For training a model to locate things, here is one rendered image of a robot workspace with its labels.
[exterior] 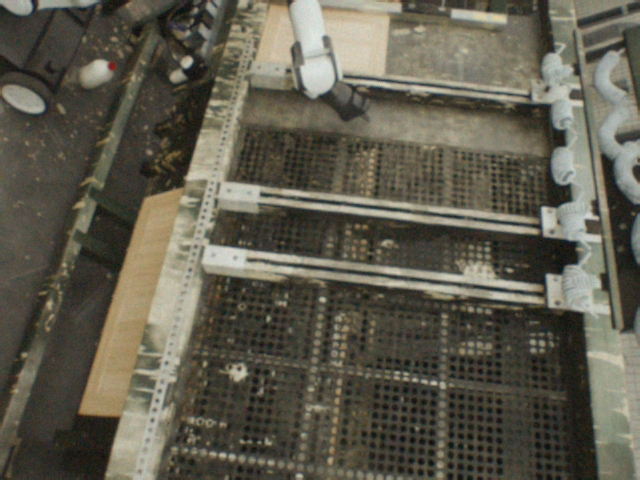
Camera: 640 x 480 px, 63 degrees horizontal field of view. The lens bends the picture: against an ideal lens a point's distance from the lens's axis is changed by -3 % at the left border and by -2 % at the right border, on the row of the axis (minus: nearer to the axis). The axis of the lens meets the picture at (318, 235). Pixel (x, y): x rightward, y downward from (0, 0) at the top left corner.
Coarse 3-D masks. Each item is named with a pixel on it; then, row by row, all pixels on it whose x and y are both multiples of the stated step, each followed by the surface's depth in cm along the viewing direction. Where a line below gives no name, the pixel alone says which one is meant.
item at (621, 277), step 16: (608, 160) 220; (608, 176) 217; (608, 192) 214; (608, 208) 210; (624, 208) 207; (624, 224) 203; (624, 240) 201; (544, 256) 216; (624, 256) 199; (544, 272) 213; (624, 272) 197; (624, 288) 194; (624, 304) 192; (624, 320) 189
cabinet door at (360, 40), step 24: (264, 24) 209; (288, 24) 210; (336, 24) 210; (360, 24) 210; (384, 24) 210; (264, 48) 203; (288, 48) 204; (336, 48) 204; (360, 48) 204; (384, 48) 204; (384, 72) 198
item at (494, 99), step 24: (264, 72) 190; (288, 72) 192; (360, 72) 191; (552, 72) 173; (576, 72) 170; (384, 96) 192; (408, 96) 191; (432, 96) 189; (456, 96) 187; (480, 96) 186; (504, 96) 186; (528, 96) 188; (552, 96) 182
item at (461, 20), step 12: (324, 0) 213; (336, 0) 213; (348, 0) 213; (360, 0) 213; (360, 12) 213; (372, 12) 212; (384, 12) 211; (396, 12) 210; (456, 12) 210; (468, 12) 210; (480, 12) 211; (444, 24) 212; (456, 24) 212; (468, 24) 211; (480, 24) 210; (492, 24) 209; (504, 24) 208
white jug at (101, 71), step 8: (96, 64) 229; (104, 64) 229; (112, 64) 229; (80, 72) 234; (88, 72) 231; (96, 72) 229; (104, 72) 229; (112, 72) 233; (80, 80) 234; (88, 80) 233; (96, 80) 232; (104, 80) 232; (88, 88) 238
